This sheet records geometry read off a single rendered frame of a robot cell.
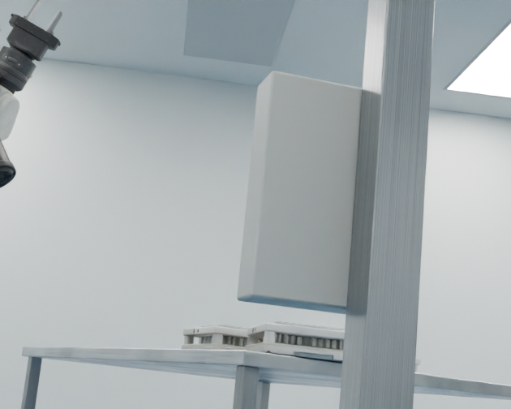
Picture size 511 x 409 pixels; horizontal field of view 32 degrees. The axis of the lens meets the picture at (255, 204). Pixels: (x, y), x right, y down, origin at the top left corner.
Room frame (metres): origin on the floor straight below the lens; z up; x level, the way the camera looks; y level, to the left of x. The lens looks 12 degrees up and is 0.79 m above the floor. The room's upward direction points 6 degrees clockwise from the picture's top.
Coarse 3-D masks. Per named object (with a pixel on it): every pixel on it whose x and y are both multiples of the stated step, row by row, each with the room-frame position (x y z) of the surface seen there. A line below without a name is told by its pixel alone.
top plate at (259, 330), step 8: (256, 328) 2.19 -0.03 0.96; (264, 328) 2.09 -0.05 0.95; (272, 328) 2.09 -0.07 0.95; (280, 328) 2.09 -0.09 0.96; (288, 328) 2.09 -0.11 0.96; (296, 328) 2.10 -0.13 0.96; (304, 328) 2.10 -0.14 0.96; (312, 328) 2.10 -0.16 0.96; (256, 336) 2.30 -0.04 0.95; (304, 336) 2.14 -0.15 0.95; (312, 336) 2.11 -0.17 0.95; (320, 336) 2.11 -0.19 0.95; (328, 336) 2.11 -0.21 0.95; (336, 336) 2.11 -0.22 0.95; (344, 336) 2.12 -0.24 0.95
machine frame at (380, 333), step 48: (384, 0) 0.92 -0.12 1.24; (432, 0) 0.93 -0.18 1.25; (384, 48) 0.91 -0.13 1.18; (384, 96) 0.91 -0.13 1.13; (384, 144) 0.91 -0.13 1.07; (384, 192) 0.92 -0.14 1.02; (384, 240) 0.92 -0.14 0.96; (384, 288) 0.92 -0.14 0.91; (384, 336) 0.92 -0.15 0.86; (384, 384) 0.92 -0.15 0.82
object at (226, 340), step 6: (210, 336) 2.47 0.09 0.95; (222, 336) 2.39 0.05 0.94; (228, 336) 2.40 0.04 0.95; (204, 342) 2.51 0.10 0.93; (210, 342) 2.46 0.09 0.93; (222, 342) 2.39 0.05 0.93; (228, 342) 2.40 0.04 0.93; (234, 342) 2.41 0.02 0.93; (240, 342) 2.42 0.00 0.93; (246, 342) 2.42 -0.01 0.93; (258, 342) 2.44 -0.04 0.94
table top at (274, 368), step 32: (32, 352) 3.19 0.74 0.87; (64, 352) 2.93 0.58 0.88; (96, 352) 2.72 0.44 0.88; (128, 352) 2.53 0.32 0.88; (160, 352) 2.37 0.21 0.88; (192, 352) 2.22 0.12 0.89; (224, 352) 2.10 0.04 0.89; (256, 352) 2.04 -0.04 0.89; (288, 384) 3.69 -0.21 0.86; (320, 384) 3.12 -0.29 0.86; (416, 384) 2.31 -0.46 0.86; (448, 384) 2.38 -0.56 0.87; (480, 384) 2.44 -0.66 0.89
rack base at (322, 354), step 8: (256, 344) 2.17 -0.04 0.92; (264, 344) 2.08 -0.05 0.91; (272, 344) 2.09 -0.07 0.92; (280, 344) 2.09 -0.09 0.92; (272, 352) 2.09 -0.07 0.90; (280, 352) 2.09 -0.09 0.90; (288, 352) 2.09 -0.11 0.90; (296, 352) 2.11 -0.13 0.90; (304, 352) 2.11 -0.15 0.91; (312, 352) 2.10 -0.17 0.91; (320, 352) 2.11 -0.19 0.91; (328, 352) 2.11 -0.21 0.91; (336, 352) 2.11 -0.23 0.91; (328, 360) 2.18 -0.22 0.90; (336, 360) 2.15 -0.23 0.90
